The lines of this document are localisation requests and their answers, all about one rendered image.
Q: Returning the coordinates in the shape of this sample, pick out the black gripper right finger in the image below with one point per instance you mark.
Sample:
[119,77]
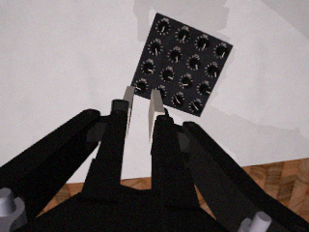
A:
[234,198]

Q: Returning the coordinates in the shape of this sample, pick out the black knob box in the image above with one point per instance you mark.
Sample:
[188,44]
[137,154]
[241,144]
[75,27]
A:
[157,70]

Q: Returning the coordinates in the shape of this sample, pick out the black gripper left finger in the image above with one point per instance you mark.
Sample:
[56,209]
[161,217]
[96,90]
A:
[30,180]

